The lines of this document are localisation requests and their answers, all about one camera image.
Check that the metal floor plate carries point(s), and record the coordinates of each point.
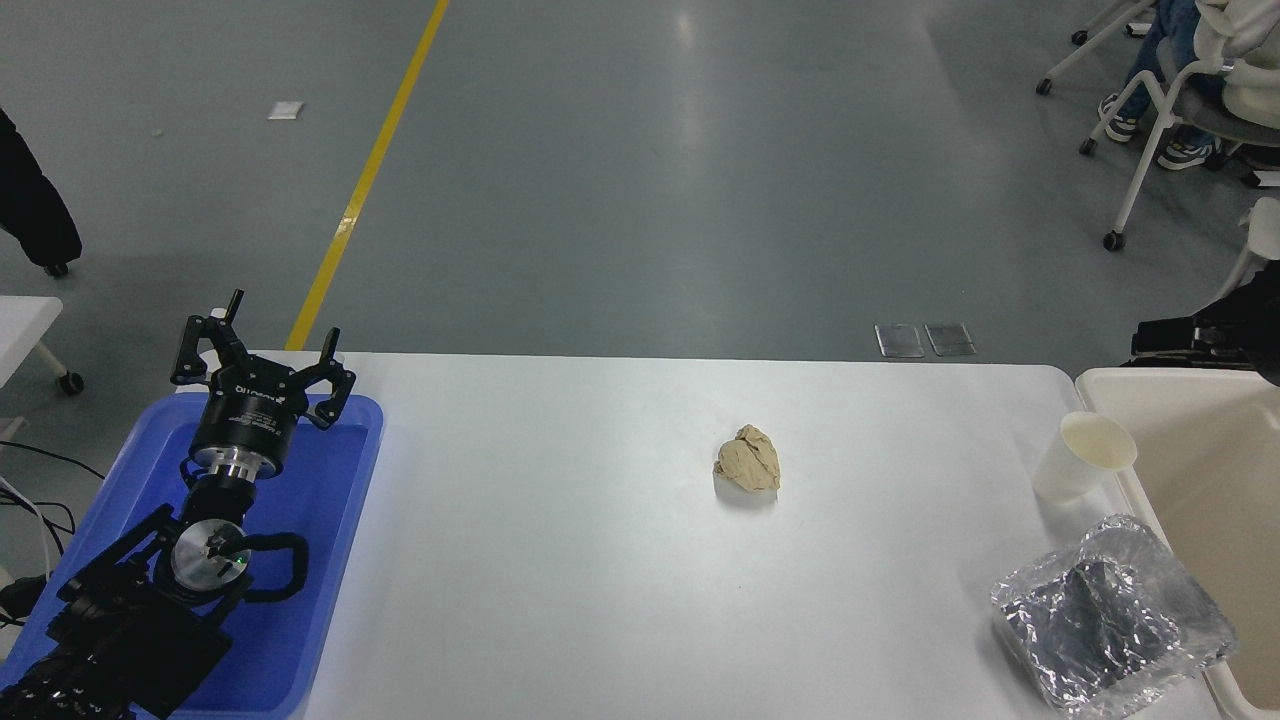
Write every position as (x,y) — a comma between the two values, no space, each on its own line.
(949,338)
(899,340)

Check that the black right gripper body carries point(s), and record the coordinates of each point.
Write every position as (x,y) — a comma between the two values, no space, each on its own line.
(1225,340)

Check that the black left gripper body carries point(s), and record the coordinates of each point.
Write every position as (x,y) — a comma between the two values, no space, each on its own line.
(245,420)

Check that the white chair base leg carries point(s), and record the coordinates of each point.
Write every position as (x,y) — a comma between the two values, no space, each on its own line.
(1090,42)

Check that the large pale bin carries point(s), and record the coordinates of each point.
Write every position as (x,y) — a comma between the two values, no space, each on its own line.
(1210,470)

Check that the blue plastic tray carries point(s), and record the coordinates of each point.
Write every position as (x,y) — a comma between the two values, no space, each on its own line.
(320,520)

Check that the black floor object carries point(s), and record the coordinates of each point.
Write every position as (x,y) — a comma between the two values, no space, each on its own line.
(20,598)

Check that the white side table with casters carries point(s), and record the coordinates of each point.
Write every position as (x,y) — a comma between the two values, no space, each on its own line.
(20,325)

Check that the crumpled tan paper ball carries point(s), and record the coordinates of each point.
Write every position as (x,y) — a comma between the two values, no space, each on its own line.
(748,460)

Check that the white paper scrap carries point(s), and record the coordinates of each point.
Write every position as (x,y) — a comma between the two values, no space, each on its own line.
(286,110)

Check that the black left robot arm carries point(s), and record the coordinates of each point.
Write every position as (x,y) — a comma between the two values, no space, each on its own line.
(120,640)

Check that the crumpled silver foil tray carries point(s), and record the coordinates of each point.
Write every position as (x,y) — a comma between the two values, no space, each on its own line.
(1100,610)

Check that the black chair caster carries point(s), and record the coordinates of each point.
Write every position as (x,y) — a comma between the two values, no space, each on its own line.
(56,269)

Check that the white paper cup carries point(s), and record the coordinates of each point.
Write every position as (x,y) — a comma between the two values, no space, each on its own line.
(1075,470)

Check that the white chair with grey seat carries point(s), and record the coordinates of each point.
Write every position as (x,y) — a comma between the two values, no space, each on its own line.
(1200,112)

